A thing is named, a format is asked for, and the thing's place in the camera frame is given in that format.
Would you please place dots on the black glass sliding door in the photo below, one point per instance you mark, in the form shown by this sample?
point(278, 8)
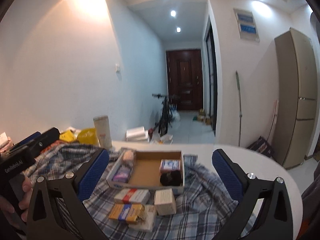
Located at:
point(209, 50)

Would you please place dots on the white foam boxes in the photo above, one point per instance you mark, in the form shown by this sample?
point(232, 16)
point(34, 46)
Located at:
point(137, 134)

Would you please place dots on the beige makeup sponge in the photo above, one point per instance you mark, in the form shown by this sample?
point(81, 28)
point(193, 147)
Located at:
point(129, 156)

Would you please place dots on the white plastic bag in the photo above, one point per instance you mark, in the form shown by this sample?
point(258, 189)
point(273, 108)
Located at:
point(176, 119)

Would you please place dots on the cardboard boxes on floor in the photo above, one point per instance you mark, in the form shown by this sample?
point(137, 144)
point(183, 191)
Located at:
point(203, 117)

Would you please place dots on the white tissue packet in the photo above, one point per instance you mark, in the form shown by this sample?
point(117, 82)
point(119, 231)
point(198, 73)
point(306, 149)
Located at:
point(147, 224)

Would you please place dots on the beige cardboard small box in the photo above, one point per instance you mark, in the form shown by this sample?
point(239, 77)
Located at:
point(164, 202)

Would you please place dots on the dark red entrance door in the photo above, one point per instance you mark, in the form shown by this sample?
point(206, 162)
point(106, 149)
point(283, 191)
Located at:
point(185, 84)

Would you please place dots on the yellow blue cigarette pack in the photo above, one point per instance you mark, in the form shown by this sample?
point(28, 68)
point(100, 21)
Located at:
point(128, 213)

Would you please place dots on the red white cigarette carton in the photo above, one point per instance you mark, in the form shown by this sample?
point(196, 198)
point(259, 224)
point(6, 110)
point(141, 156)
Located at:
point(132, 196)

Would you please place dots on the cardboard tray box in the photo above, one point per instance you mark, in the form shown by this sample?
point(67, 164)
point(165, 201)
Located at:
point(146, 171)

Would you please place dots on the electrical panel on wall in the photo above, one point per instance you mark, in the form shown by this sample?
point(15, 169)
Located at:
point(246, 25)

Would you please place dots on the white wall switch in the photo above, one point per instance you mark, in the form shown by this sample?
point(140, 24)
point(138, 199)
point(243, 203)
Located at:
point(117, 67)

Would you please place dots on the dark blue purple box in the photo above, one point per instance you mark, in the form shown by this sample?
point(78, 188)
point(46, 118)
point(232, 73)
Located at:
point(123, 174)

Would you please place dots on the pink white stick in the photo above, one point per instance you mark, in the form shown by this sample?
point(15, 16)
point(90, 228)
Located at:
point(274, 115)

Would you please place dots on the mop with green handle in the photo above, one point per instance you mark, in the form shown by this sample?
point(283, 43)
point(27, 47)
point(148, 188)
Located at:
point(240, 106)

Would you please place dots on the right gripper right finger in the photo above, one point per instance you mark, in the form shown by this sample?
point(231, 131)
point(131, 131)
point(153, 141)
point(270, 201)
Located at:
point(263, 210)

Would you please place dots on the gold refrigerator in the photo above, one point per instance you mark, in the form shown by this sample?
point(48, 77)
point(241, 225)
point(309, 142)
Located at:
point(297, 98)

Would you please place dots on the yellow plastic container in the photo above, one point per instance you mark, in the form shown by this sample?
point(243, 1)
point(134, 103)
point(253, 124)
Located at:
point(88, 136)

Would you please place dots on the person's left hand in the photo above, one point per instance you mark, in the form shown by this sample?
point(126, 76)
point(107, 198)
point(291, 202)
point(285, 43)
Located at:
point(7, 208)

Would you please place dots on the yellow snack bag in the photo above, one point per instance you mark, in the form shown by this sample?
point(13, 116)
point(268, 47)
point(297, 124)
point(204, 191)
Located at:
point(67, 136)

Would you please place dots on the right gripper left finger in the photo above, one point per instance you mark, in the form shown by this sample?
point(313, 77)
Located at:
point(45, 219)

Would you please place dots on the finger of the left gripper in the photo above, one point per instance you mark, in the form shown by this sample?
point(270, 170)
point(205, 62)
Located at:
point(29, 138)

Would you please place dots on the black bicycle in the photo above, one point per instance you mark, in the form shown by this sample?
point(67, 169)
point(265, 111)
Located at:
point(166, 116)

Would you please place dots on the pink blue patterned box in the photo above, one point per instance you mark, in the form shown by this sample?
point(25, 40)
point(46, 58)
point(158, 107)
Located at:
point(169, 165)

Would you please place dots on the black fuzzy pouch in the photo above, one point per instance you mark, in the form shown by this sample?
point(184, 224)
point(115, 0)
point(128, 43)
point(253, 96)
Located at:
point(172, 178)

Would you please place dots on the black box on floor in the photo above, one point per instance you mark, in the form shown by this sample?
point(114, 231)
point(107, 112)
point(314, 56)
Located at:
point(262, 146)

